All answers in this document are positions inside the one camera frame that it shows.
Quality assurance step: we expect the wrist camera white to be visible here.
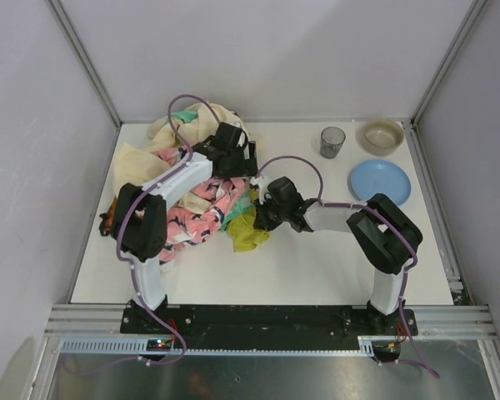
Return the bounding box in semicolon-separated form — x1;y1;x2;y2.
230;122;250;159
250;175;272;205

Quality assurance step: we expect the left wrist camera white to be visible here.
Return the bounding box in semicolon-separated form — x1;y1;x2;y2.
230;122;250;159

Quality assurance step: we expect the mint green cloth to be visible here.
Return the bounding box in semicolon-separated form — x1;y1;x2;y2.
168;106;258;222

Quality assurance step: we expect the beige ceramic bowl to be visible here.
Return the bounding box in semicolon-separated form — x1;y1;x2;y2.
361;118;405;157

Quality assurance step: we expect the yellow green cloth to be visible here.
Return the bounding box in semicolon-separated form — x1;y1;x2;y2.
225;189;270;253

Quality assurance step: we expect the dark glass cup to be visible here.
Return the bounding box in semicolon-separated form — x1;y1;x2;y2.
320;127;346;159

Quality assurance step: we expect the grey cable duct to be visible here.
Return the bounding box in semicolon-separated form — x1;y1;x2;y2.
60;337;375;357

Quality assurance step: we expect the orange black patterned cloth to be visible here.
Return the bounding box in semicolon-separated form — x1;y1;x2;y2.
98;198;117;237

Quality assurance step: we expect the pink patterned cloth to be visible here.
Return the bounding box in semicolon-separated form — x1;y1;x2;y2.
137;146;251;273

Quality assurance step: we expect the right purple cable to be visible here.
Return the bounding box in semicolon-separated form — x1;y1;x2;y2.
257;155;441;379

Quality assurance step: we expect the light blue plate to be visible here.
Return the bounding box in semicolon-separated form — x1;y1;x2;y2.
348;159;412;206

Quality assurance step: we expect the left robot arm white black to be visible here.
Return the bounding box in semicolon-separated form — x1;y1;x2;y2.
110;122;258;310

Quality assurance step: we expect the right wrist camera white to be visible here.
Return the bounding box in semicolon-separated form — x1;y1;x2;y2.
250;175;272;205

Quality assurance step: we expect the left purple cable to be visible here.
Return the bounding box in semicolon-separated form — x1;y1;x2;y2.
62;94;220;374

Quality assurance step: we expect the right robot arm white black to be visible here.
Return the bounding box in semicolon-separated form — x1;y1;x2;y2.
250;177;423;334

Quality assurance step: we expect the purple cable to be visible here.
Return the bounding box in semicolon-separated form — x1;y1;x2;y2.
62;94;220;374
257;155;441;379

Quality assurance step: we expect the cream yellow cloth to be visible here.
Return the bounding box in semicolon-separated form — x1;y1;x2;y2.
112;103;247;214

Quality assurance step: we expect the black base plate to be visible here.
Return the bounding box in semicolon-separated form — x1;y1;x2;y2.
120;302;418;348

